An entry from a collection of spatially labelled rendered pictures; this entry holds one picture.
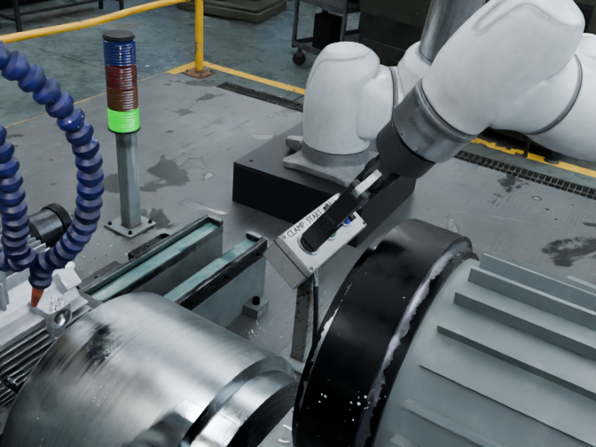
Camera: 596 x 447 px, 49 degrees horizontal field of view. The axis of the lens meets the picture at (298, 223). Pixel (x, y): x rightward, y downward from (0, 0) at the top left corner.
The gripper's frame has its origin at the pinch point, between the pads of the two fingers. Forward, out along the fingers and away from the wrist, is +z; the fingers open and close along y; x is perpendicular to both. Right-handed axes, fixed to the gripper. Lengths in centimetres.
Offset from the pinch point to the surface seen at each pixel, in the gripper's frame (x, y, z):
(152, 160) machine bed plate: -47, -44, 66
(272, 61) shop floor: -143, -352, 224
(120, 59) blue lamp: -50, -16, 23
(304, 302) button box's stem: 6.2, -3.8, 16.6
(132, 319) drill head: -4.1, 35.3, -4.8
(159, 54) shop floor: -203, -301, 263
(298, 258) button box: 0.8, 3.3, 4.4
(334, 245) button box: 2.7, -4.2, 4.3
